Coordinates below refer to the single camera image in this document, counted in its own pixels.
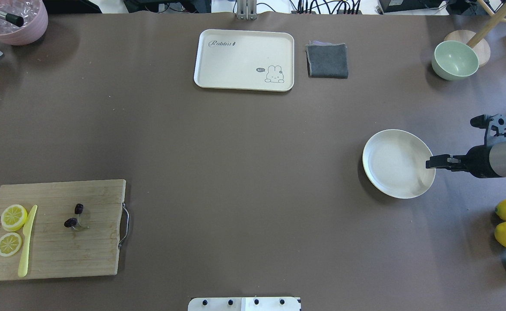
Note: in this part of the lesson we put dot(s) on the pink bowl with ice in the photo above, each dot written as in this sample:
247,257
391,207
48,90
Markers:
35,17

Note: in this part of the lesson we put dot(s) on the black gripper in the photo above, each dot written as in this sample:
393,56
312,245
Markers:
479,161

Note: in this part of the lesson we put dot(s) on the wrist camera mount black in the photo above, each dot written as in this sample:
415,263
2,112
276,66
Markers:
494,126

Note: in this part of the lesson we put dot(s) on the lemon slice lower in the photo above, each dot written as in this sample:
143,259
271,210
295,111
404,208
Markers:
10,244

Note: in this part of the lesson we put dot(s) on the yellow plastic knife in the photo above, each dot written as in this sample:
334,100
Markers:
27,233

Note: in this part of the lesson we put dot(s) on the lemon slice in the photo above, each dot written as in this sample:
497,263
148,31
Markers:
13,218
10,244

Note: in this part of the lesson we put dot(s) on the yellow lemon near lime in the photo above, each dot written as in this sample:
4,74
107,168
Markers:
500,233

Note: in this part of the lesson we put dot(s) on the green bowl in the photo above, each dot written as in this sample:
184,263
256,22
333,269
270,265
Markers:
454,60

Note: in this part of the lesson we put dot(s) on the cream rabbit tray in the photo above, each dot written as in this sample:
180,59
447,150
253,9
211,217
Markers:
245,60

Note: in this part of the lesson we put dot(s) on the grey folded cloth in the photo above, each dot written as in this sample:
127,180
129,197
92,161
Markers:
327,60

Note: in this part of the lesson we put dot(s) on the wooden cup tree stand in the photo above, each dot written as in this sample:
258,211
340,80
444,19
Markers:
476,41

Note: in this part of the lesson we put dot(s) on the white round plate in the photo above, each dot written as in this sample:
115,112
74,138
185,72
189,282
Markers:
395,162

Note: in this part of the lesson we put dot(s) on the aluminium frame post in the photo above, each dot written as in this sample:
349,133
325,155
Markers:
246,9

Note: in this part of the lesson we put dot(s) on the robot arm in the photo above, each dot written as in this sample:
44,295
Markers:
497,159

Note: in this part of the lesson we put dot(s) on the lemon slice upper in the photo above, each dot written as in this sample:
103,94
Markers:
13,218

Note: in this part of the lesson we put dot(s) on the wooden cutting board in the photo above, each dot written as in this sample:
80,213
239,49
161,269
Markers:
59,252

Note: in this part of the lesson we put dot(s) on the white mounting base plate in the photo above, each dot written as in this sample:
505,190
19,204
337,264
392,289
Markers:
277,303

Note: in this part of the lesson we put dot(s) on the black muddler in bowl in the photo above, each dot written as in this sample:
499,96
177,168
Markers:
11,18

